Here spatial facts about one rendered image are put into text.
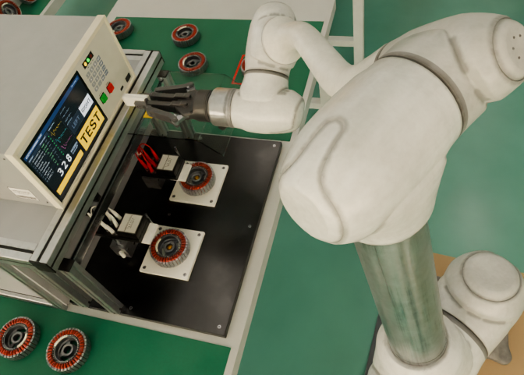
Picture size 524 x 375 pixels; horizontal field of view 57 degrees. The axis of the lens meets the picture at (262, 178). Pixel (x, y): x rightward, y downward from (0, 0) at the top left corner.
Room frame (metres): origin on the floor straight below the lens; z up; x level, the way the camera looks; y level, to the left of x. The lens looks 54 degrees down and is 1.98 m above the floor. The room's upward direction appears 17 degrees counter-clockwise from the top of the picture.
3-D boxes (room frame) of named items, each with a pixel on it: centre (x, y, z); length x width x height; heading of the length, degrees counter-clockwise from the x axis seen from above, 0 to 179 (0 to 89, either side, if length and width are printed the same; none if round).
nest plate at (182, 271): (0.73, 0.31, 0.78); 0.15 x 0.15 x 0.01; 62
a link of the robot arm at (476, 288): (0.31, -0.36, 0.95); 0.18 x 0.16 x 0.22; 121
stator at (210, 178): (0.94, 0.19, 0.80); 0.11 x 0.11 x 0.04
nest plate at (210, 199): (0.94, 0.19, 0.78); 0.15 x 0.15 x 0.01; 62
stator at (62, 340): (0.53, 0.62, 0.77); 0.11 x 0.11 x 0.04
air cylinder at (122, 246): (0.80, 0.43, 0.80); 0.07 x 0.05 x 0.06; 152
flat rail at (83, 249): (0.88, 0.34, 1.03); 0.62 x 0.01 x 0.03; 152
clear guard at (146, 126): (1.01, 0.17, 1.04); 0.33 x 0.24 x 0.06; 62
